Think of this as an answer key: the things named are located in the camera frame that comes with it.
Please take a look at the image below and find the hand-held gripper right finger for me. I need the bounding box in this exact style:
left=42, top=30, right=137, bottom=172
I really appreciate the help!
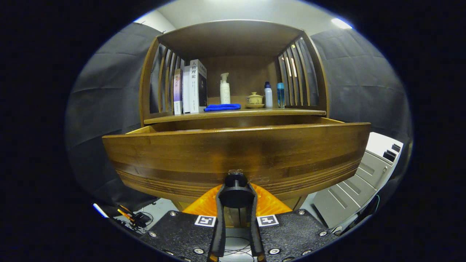
left=248, top=183, right=339, bottom=262

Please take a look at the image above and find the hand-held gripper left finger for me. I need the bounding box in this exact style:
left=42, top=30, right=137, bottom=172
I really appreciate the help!
left=140, top=183, right=227, bottom=262

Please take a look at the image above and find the black drawer knob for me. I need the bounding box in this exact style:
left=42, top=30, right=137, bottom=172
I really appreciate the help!
left=218, top=170, right=256, bottom=209

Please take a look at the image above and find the brown wooden drawer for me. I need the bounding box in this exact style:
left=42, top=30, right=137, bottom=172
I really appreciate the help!
left=102, top=116, right=372, bottom=219

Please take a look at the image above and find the white drawer unit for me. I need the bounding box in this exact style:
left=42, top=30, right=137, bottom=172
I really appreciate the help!
left=313, top=132, right=404, bottom=229

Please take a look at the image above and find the brown wooden countertop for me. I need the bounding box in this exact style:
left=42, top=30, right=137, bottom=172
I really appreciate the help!
left=144, top=106, right=327, bottom=125

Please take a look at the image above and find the brown wooden cabinet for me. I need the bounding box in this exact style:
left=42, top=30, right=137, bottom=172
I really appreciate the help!
left=139, top=19, right=330, bottom=229

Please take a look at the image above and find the orange black tool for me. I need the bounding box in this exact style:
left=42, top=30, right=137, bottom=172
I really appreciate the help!
left=116, top=205, right=153, bottom=230

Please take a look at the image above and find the white bar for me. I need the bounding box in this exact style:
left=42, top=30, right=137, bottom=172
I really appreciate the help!
left=93, top=203, right=110, bottom=219

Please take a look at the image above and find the blue folded cloth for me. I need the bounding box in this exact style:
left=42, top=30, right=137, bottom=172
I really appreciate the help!
left=204, top=104, right=241, bottom=112

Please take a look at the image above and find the beige lidded tea cup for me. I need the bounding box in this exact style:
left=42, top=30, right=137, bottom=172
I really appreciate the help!
left=245, top=92, right=265, bottom=109

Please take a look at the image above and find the white pump bottle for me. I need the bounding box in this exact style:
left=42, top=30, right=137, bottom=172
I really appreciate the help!
left=220, top=72, right=231, bottom=105

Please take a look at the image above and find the thin white book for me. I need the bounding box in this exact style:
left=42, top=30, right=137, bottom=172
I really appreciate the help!
left=182, top=65, right=191, bottom=114

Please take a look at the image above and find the thick white book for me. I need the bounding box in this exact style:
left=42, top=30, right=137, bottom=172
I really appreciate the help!
left=190, top=59, right=208, bottom=113

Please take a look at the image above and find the purple book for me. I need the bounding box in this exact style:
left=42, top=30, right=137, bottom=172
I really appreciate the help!
left=173, top=68, right=183, bottom=115

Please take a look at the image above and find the small ceiling light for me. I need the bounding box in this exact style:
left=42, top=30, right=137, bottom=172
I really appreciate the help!
left=331, top=17, right=353, bottom=30

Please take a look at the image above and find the black floor cable bundle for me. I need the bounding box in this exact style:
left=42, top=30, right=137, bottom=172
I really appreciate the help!
left=224, top=237, right=253, bottom=262

